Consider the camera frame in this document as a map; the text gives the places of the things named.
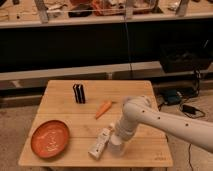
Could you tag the white squeeze bottle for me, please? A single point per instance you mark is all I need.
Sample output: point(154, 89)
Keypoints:
point(101, 141)

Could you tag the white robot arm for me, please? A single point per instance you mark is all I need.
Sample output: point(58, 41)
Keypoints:
point(138, 110)

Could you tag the black striped eraser block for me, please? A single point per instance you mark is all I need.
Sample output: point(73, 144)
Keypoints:
point(79, 93)

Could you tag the orange carrot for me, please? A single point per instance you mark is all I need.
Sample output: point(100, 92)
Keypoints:
point(104, 108)

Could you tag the wooden table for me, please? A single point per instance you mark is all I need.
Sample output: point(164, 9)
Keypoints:
point(148, 148)

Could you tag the dark storage box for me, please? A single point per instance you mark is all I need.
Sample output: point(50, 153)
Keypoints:
point(181, 57)

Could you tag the orange plate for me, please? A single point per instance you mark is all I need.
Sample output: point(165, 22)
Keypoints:
point(50, 139)

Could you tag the long wooden shelf bench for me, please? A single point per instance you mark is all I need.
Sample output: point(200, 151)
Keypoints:
point(41, 13)

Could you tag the black power adapter with cable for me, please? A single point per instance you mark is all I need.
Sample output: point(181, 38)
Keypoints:
point(192, 112)

